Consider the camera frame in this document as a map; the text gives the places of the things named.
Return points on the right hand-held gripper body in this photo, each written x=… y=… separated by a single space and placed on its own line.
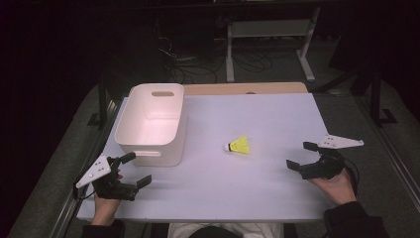
x=325 y=167

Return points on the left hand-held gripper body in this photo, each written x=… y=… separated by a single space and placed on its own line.
x=112 y=190

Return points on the white plastic bin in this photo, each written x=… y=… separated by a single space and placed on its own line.
x=150 y=129

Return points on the yellow shuttlecock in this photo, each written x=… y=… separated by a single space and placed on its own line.
x=241 y=145

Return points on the person's left hand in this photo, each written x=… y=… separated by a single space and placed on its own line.
x=106 y=208

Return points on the person's right hand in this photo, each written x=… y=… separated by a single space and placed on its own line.
x=340 y=190

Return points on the black metal stand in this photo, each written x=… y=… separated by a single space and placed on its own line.
x=375 y=99

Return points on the person's white shirt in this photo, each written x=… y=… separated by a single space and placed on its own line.
x=228 y=228

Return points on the wooden table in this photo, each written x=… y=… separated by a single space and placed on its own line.
x=231 y=89

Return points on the grey metal rail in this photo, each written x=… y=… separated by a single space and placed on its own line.
x=396 y=165
x=71 y=205

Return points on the white metal desk frame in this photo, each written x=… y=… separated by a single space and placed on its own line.
x=269 y=28

